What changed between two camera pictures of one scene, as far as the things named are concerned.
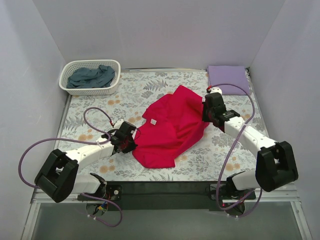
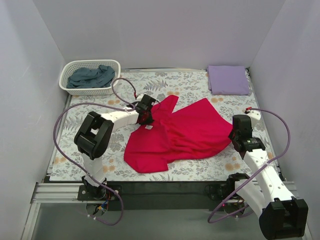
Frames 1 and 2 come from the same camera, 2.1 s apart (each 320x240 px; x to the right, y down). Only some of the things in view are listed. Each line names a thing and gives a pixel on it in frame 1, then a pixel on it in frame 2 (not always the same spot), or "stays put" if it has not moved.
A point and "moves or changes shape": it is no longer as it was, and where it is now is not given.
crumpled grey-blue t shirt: [102, 76] stays put
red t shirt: [171, 122] moves or changes shape
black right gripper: [206, 115] to [233, 135]
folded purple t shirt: [234, 75] stays put
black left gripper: [128, 144] to [146, 117]
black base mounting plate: [165, 196] stays put
